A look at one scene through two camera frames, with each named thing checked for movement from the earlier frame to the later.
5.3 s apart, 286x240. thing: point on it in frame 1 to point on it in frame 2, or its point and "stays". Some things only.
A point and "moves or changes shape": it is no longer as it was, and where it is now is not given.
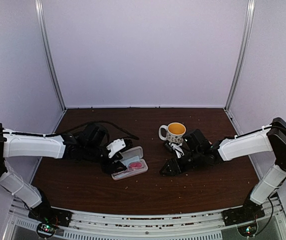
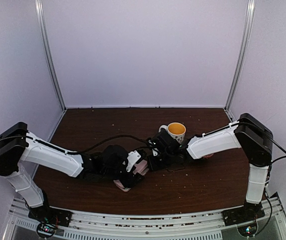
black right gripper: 173,172 to 153,165
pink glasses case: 132,159 moves or changes shape
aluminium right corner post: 250,24 stays
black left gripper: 110,167 to 132,180
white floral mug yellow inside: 175,132 stays
